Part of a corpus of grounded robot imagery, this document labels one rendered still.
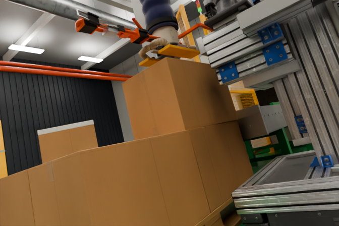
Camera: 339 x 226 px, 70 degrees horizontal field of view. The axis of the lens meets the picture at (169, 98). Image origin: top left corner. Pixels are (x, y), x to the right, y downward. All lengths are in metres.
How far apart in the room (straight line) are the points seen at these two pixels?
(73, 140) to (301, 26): 2.51
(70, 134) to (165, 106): 1.91
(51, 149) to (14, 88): 10.06
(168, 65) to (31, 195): 0.83
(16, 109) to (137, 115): 11.38
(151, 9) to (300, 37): 0.93
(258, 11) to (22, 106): 12.21
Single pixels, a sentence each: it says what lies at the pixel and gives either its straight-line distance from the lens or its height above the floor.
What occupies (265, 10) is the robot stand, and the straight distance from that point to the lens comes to 1.09.
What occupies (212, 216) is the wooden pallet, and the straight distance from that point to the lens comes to 1.27.
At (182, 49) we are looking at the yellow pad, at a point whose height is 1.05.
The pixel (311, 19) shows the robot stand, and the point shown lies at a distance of 1.37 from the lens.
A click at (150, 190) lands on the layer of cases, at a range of 0.97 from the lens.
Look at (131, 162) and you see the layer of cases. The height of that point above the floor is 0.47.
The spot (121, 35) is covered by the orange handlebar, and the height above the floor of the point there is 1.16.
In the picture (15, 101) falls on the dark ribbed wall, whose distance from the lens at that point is 12.79.
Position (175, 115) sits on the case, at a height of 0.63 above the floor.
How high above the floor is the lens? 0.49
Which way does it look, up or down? 11 degrees up
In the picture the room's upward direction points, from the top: 15 degrees counter-clockwise
